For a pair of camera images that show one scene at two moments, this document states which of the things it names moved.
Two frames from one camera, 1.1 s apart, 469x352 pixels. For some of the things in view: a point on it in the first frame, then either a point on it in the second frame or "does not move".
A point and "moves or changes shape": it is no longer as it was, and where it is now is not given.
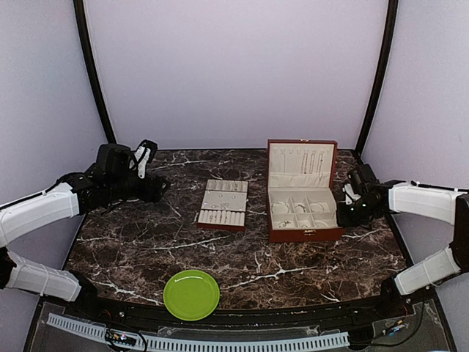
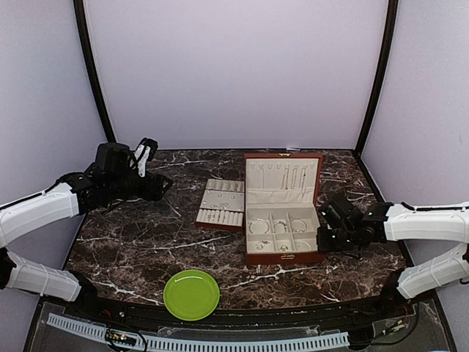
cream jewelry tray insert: x=224 y=204 does not move
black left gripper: x=152 y=192 does not move
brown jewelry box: x=302 y=205 moves or changes shape
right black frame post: x=379 y=83 does not move
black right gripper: x=342 y=220 to x=322 y=243
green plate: x=191 y=295 does not move
